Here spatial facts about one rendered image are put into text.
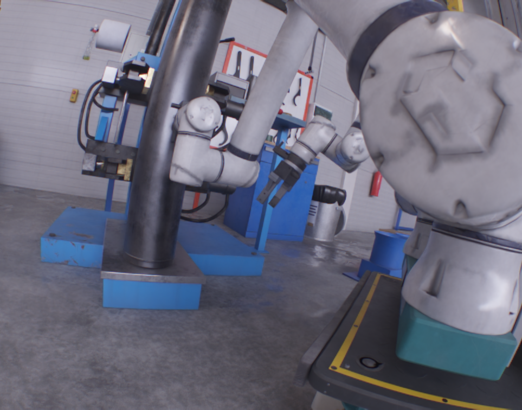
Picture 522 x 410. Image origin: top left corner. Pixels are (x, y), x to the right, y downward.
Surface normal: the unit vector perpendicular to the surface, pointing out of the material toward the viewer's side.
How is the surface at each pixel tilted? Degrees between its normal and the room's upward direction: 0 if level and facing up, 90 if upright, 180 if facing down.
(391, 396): 0
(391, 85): 95
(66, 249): 90
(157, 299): 90
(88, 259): 90
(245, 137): 105
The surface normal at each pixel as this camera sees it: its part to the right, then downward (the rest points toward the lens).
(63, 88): 0.49, 0.17
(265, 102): 0.07, 0.43
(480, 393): 0.20, -0.98
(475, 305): -0.40, -0.34
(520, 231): 0.00, 0.10
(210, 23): 0.67, 0.19
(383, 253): -0.65, -0.07
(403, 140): -0.82, 0.04
